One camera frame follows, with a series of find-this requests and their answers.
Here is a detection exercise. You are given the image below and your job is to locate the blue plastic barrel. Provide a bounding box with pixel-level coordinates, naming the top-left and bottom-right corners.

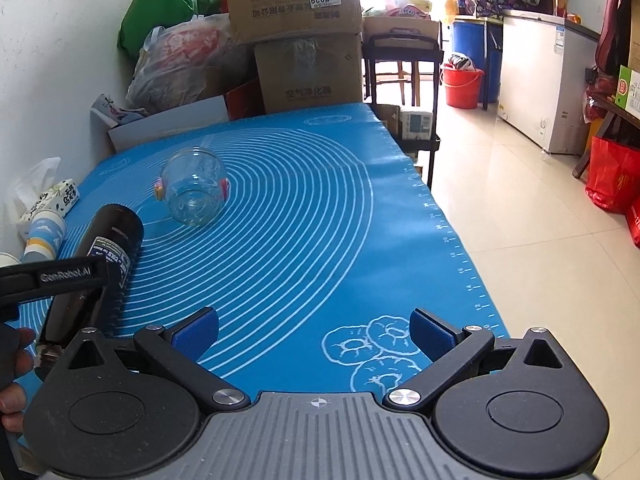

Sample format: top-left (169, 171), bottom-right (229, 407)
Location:
top-left (451, 20), bottom-right (503, 104)

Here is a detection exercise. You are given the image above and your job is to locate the black metal trolley rack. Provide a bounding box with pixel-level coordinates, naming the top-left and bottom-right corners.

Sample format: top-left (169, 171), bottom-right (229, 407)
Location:
top-left (362, 30), bottom-right (444, 188)

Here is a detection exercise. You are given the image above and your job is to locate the clear plastic bag with contents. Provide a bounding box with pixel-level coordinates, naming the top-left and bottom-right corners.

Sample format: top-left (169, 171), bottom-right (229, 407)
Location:
top-left (126, 14), bottom-right (254, 114)

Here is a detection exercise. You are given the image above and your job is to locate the blue silicone baking mat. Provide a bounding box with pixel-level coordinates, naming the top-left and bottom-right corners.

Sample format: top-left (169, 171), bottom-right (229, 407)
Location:
top-left (6, 102), bottom-right (511, 461)

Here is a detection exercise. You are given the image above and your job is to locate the white electronic device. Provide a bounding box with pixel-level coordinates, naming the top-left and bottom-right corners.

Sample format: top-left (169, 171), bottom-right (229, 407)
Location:
top-left (399, 110), bottom-right (433, 141)

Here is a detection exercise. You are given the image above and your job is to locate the black thermos cup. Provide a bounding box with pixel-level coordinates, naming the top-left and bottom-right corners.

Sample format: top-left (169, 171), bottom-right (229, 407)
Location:
top-left (36, 204), bottom-right (144, 374)

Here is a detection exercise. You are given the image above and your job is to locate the blue orange paper cup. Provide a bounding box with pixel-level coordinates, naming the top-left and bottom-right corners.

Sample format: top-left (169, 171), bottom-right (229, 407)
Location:
top-left (21, 210), bottom-right (66, 263)

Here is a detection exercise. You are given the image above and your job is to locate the white chest freezer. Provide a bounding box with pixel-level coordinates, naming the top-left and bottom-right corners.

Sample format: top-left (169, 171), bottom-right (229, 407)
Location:
top-left (497, 10), bottom-right (599, 155)

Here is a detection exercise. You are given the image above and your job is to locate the lower cardboard box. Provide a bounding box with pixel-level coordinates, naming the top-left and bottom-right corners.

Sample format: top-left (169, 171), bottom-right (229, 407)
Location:
top-left (254, 34), bottom-right (363, 114)

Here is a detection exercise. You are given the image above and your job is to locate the person's left hand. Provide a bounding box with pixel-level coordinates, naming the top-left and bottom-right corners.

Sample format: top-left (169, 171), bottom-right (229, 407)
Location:
top-left (0, 320), bottom-right (37, 434)

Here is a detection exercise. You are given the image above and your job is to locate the white open cardboard box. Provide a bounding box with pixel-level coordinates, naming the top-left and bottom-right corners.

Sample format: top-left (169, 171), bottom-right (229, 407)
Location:
top-left (90, 94), bottom-right (231, 153)

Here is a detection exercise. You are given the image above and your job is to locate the red gift bag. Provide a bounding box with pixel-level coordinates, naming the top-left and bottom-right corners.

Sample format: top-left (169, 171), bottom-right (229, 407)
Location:
top-left (586, 138), bottom-right (640, 214)

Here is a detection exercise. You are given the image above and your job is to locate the red plastic bucket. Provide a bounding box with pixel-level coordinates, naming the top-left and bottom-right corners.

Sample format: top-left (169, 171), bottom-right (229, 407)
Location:
top-left (442, 65), bottom-right (484, 110)

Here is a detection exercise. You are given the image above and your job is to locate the clear glass cup with cartoon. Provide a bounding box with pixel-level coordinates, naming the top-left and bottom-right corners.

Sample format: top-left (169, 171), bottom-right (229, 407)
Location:
top-left (154, 146), bottom-right (231, 226)

